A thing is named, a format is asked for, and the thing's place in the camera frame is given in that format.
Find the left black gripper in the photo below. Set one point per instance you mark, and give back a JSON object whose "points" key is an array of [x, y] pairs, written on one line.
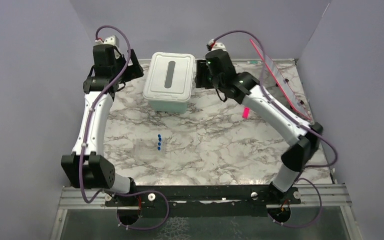
{"points": [[133, 71]]}

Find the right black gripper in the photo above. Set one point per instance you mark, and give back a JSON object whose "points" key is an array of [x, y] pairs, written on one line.
{"points": [[201, 69]]}

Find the white bin lid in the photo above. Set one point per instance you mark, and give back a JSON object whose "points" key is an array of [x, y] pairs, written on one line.
{"points": [[169, 77]]}

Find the teal plastic bin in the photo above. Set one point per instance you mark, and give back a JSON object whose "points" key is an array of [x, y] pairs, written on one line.
{"points": [[168, 106]]}

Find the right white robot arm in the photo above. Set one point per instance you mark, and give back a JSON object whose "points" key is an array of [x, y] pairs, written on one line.
{"points": [[302, 137]]}

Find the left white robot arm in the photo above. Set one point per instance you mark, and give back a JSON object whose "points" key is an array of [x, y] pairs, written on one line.
{"points": [[86, 167]]}

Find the pink highlighter marker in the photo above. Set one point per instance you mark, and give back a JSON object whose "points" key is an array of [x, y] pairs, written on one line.
{"points": [[245, 113]]}

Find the pink framed whiteboard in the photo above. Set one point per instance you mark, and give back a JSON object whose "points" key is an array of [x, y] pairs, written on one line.
{"points": [[282, 83]]}

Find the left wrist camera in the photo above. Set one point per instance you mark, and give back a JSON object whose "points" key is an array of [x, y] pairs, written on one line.
{"points": [[111, 40]]}

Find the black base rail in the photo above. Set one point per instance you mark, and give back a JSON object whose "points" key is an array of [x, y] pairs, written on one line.
{"points": [[195, 201]]}

